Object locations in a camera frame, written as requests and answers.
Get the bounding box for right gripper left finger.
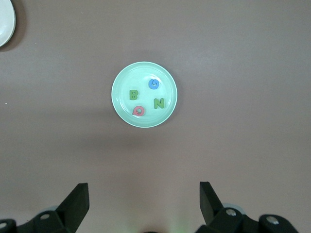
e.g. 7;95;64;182
0;183;90;233

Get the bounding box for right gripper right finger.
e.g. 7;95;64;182
196;181;296;233

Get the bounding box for pink foam letter Q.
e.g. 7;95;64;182
132;105;146;117

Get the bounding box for green foam letter N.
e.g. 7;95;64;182
153;98;166;110

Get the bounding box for green plate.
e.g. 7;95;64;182
111;61;178;128

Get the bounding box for beige plate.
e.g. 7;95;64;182
0;0;17;48

